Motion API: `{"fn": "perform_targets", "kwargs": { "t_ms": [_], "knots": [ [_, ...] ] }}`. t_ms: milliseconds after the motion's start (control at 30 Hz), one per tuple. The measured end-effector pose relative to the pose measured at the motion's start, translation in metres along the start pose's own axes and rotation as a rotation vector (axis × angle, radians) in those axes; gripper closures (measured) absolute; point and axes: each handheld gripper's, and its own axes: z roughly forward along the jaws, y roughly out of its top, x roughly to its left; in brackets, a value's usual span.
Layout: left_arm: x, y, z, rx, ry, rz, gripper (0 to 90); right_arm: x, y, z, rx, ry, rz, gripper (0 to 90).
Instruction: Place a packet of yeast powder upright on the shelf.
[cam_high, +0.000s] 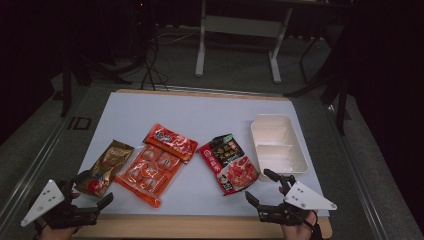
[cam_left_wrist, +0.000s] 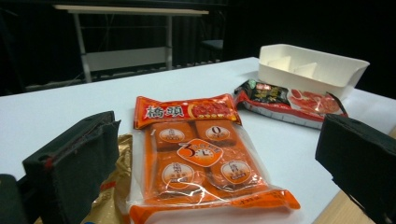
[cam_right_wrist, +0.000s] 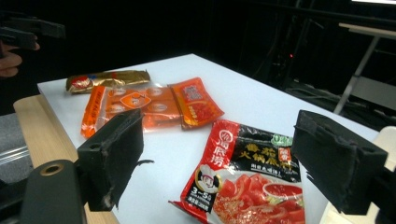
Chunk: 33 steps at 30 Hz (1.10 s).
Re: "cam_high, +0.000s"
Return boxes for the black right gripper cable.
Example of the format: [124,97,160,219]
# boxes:
[292,210,323,240]

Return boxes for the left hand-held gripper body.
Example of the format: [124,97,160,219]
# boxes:
[20,179,101,230]

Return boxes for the black floor cables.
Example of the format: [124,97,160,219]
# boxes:
[139,29,169,92]

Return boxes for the white table mat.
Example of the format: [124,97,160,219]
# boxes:
[71,91,330,218]

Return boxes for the white floor cable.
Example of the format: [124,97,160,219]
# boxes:
[156,27,202,46]

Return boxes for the white divided plastic container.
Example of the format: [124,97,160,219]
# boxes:
[250,113,309,183]

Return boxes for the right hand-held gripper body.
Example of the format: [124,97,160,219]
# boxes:
[258,175,338,228]

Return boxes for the orange clear seasoning packet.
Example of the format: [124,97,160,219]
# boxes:
[114,122,199,209]

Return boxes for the black metal stand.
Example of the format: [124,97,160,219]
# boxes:
[284,13,356,136]
[49,0,134,118]

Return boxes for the person's right hand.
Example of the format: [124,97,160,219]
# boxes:
[280,210,319,240]

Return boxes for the red and black seasoning packet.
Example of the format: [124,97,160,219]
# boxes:
[198,133,260,197]

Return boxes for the person's left hand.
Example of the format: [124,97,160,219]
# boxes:
[39,226,80,240]

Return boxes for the gold foil seasoning packet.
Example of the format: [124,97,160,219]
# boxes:
[74,139,135,199]

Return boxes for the white metal desk frame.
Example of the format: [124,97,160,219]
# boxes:
[194,0,295,85]

